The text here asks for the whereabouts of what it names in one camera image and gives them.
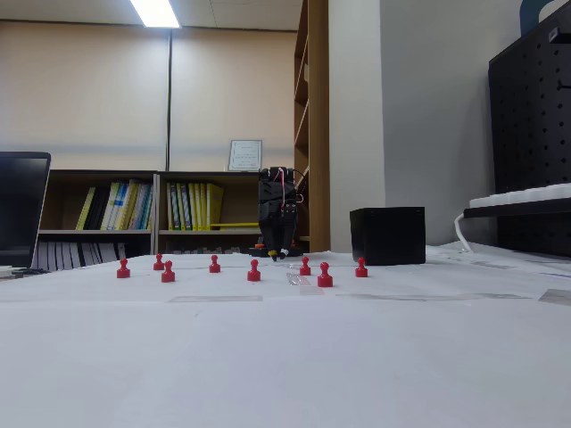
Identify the low wooden bookshelf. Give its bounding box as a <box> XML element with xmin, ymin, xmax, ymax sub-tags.
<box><xmin>37</xmin><ymin>169</ymin><xmax>160</xmax><ymax>271</ymax></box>
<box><xmin>153</xmin><ymin>170</ymin><xmax>269</xmax><ymax>256</ymax></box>

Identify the wide yellow binder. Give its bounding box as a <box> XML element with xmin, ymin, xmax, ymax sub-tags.
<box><xmin>205</xmin><ymin>182</ymin><xmax>226</xmax><ymax>232</ymax></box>

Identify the black vertical pole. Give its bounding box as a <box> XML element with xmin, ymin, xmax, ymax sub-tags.
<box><xmin>165</xmin><ymin>29</ymin><xmax>174</xmax><ymax>173</ymax></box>

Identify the black pegboard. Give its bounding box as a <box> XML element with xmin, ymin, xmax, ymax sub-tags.
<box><xmin>487</xmin><ymin>4</ymin><xmax>571</xmax><ymax>259</ymax></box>

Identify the white cable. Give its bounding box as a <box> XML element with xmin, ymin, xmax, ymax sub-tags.
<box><xmin>453</xmin><ymin>212</ymin><xmax>474</xmax><ymax>253</ymax></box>

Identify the tall wooden bookshelf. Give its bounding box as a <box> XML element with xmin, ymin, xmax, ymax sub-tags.
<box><xmin>293</xmin><ymin>0</ymin><xmax>330</xmax><ymax>254</ymax></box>

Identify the blue chair back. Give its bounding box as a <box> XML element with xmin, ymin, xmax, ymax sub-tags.
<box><xmin>520</xmin><ymin>0</ymin><xmax>564</xmax><ymax>37</ymax></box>

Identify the black laptop screen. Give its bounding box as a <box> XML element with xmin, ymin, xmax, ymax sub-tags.
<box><xmin>0</xmin><ymin>151</ymin><xmax>53</xmax><ymax>268</ymax></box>

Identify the black box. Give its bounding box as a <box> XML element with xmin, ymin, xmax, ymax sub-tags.
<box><xmin>349</xmin><ymin>206</ymin><xmax>426</xmax><ymax>267</ymax></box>

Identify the framed white notice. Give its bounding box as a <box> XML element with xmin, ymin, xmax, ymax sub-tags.
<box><xmin>228</xmin><ymin>139</ymin><xmax>263</xmax><ymax>173</ymax></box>

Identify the long clear tape strip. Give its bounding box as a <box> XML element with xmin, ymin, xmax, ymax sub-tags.
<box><xmin>335</xmin><ymin>292</ymin><xmax>533</xmax><ymax>302</ymax></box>

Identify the ceiling light panel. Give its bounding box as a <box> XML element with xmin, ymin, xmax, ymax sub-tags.
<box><xmin>128</xmin><ymin>0</ymin><xmax>182</xmax><ymax>29</ymax></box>

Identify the slanted yellow book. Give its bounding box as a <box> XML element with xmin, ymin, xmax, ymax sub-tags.
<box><xmin>74</xmin><ymin>186</ymin><xmax>97</xmax><ymax>232</ymax></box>

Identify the white keyboard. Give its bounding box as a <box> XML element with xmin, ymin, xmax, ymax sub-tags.
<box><xmin>468</xmin><ymin>182</ymin><xmax>571</xmax><ymax>210</ymax></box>

